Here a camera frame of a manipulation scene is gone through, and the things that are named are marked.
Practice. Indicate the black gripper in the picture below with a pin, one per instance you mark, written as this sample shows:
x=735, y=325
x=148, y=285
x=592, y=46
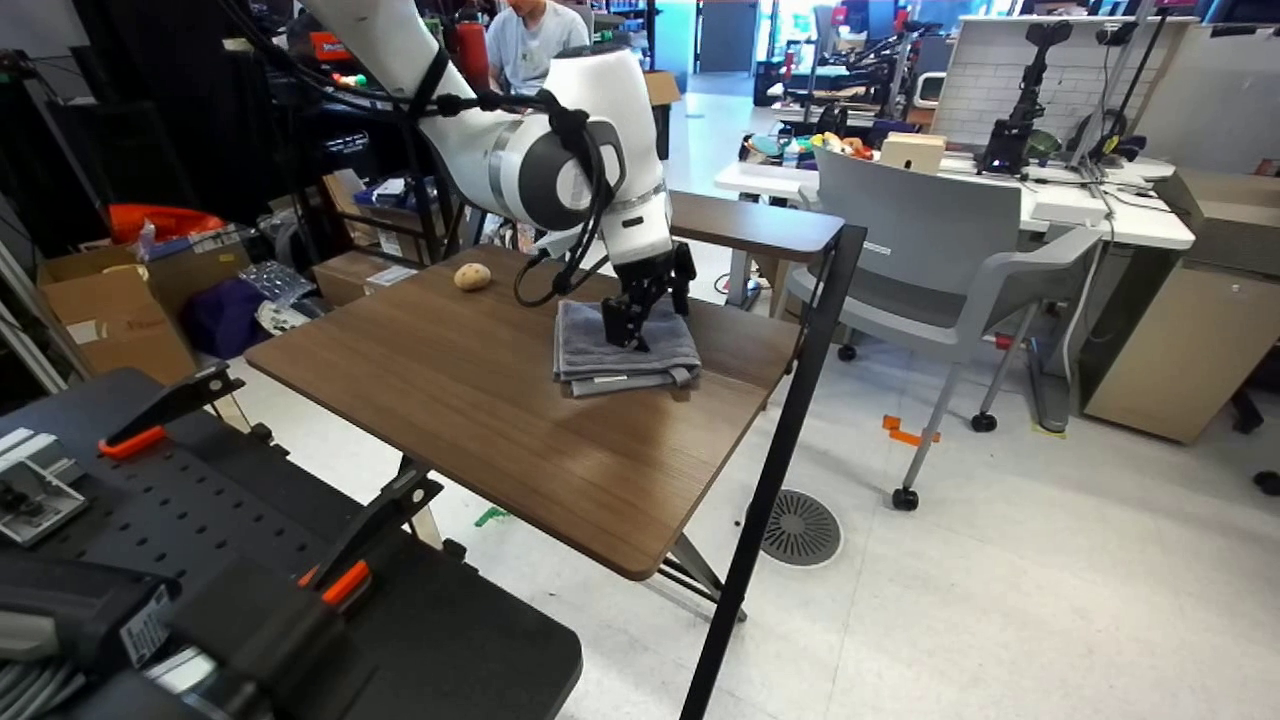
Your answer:
x=643, y=289

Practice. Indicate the grey towel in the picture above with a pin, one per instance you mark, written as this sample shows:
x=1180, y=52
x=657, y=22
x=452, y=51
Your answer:
x=589, y=365

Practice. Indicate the round beige cookie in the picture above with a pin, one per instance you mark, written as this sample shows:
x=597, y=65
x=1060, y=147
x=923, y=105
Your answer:
x=472, y=277

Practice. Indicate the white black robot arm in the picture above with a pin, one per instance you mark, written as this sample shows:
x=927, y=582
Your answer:
x=572, y=153

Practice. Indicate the long brown wooden desk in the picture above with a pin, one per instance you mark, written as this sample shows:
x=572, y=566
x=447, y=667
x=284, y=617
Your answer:
x=754, y=225

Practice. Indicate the black tripod pole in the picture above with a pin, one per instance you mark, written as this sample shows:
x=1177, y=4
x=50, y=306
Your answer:
x=836, y=267

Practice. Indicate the grey office chair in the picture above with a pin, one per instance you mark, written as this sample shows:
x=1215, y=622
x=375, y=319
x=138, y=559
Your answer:
x=942, y=267

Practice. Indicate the person in light shirt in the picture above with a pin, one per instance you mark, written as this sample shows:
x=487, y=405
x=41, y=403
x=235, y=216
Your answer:
x=527, y=38

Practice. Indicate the round floor drain cover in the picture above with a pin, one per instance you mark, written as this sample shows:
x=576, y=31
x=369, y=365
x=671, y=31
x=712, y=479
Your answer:
x=803, y=530

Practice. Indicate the black orange clamp front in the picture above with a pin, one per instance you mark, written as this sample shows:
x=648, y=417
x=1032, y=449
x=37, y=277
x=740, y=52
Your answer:
x=282, y=663

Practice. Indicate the black orange clamp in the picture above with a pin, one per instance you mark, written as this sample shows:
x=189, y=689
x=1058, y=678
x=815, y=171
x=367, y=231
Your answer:
x=148, y=425
x=282, y=663

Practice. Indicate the black orange clamp rear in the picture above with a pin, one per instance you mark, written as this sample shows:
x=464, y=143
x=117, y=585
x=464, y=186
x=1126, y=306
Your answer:
x=148, y=425

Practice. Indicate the brown cardboard box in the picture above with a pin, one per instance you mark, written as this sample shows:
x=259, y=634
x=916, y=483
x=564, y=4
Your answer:
x=152, y=313

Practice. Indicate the beige cabinet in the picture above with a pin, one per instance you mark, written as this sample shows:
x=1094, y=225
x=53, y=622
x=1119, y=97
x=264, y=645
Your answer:
x=1173, y=355

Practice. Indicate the black perforated workbench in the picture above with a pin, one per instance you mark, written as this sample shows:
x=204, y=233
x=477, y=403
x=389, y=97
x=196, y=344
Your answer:
x=127, y=585

